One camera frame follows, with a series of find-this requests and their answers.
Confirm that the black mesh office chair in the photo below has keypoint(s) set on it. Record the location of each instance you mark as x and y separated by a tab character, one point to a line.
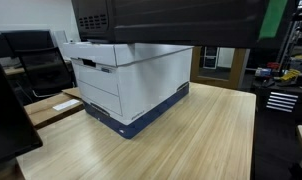
46	71

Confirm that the white blue cardboard storage box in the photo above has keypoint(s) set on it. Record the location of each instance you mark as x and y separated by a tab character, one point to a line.
151	83

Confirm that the green tape strip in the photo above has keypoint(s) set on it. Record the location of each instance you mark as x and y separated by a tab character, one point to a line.
272	18

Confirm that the small red item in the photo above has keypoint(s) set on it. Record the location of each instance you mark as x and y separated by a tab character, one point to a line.
273	65

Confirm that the flat brown cardboard box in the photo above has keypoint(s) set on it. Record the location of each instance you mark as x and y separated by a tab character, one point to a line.
47	111

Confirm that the wooden framed glass door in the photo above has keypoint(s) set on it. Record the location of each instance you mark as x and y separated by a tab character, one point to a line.
239	66

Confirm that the small blue box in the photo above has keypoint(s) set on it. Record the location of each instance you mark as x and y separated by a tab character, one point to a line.
262	72

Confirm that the yellow power tool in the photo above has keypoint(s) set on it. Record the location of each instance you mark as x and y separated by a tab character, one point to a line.
290	75

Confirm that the large black monitor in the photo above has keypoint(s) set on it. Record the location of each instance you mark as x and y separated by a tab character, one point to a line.
7	126

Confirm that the black cabinet with white stripes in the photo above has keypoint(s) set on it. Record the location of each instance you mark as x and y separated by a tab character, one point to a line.
281	101

